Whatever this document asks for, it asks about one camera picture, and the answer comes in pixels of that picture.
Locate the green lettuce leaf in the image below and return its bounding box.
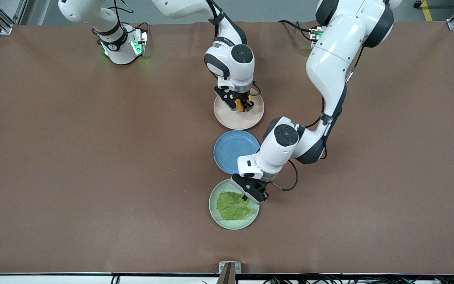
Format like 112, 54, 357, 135
216, 191, 252, 221

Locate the beige round plate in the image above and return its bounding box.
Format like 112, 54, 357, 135
214, 93, 265, 131

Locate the light green round plate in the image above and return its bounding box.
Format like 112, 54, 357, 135
209, 179, 260, 230

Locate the blue round plate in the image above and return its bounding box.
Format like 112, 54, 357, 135
213, 130, 260, 175

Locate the silver base connector box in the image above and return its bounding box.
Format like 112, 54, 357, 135
132, 30, 149, 56
309, 26, 325, 54

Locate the brown table cover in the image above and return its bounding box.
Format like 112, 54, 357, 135
0, 21, 454, 275

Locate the silver metal bracket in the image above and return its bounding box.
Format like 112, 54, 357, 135
217, 262, 242, 284

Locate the black left base cable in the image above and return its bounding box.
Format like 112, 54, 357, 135
277, 20, 314, 42

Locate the black base cable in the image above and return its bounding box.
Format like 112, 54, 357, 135
107, 0, 149, 32
277, 20, 314, 42

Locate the black cable bundle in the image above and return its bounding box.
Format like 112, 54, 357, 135
262, 270, 454, 284

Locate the black right base cable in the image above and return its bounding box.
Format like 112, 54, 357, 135
107, 0, 149, 32

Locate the white table edge rail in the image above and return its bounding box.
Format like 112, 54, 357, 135
0, 273, 454, 284

